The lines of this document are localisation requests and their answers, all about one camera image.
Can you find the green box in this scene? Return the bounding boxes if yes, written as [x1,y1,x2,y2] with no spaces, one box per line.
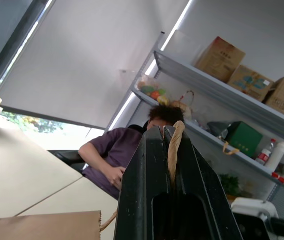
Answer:
[224,121,264,158]

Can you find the clear plastic box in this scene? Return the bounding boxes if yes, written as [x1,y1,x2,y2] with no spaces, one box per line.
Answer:
[165,29,204,66]

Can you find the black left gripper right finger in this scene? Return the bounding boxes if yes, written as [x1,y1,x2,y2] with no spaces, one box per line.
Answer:
[163,125,244,240]

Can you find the grey metal shelf rack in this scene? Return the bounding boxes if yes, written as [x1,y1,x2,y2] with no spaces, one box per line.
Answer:
[105,31,284,223]

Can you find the brown paper bag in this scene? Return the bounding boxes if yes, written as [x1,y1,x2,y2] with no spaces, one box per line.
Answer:
[0,120,186,240]

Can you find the person in purple shirt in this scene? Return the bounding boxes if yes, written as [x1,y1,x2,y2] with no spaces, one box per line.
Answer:
[78,103,185,201]

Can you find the clear bag of toy fruit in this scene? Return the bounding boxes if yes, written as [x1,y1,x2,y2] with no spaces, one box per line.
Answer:
[135,74,173,106]

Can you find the green toy vegetables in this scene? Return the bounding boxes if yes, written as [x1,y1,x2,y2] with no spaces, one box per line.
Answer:
[219,174,242,197]

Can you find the dark grey bag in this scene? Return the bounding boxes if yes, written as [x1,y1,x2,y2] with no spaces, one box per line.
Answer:
[207,120,233,139]

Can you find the tall brown cardboard box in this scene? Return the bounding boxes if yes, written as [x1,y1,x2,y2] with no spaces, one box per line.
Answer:
[194,36,246,83]

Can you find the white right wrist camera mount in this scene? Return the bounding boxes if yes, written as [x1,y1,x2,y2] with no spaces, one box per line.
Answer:
[231,197,280,219]

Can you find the cardboard box with blue print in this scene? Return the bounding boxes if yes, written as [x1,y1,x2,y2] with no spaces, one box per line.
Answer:
[227,64,275,102]

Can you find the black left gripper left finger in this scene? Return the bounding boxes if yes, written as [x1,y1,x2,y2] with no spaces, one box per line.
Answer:
[114,125,178,240]

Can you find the white roller blind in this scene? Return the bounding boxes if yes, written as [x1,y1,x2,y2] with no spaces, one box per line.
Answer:
[0,0,190,131]

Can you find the water bottle with red label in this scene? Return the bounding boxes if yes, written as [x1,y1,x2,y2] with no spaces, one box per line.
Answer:
[255,138,277,166]

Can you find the white plastic bottle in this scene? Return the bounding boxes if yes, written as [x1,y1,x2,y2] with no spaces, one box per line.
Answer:
[265,141,284,172]

